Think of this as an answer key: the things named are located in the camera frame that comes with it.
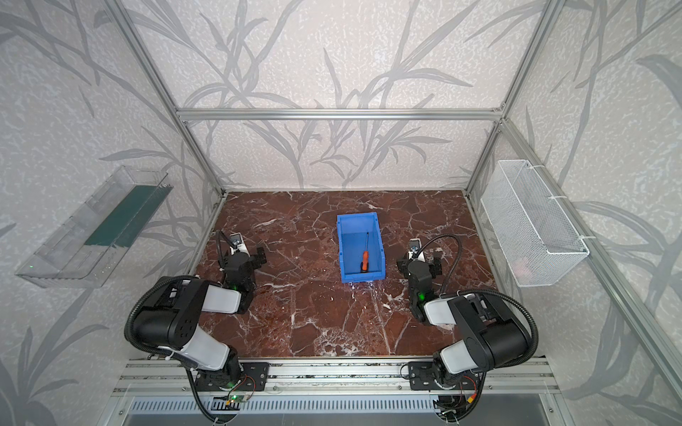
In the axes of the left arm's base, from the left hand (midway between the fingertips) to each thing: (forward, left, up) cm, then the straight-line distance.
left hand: (246, 237), depth 92 cm
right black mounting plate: (-41, -57, -7) cm, 71 cm away
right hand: (-2, -62, 0) cm, 62 cm away
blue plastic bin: (+10, -39, -11) cm, 42 cm away
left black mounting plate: (-41, -7, -7) cm, 42 cm away
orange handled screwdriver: (-7, -42, -7) cm, 43 cm away
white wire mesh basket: (-18, -82, +27) cm, 88 cm away
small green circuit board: (-46, -6, -9) cm, 47 cm away
